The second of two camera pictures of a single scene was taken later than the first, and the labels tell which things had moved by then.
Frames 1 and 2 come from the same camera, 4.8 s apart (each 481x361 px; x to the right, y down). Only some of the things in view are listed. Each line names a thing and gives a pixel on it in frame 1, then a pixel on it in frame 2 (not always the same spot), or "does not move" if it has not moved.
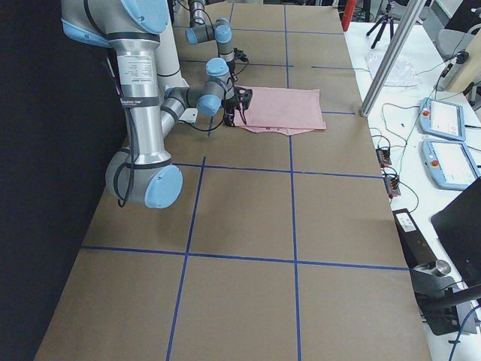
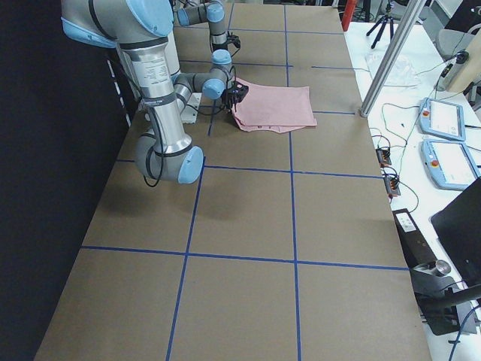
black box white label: [415, 249] does not move
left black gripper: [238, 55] to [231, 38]
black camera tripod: [382, 23] does not move
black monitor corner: [458, 225] does not move
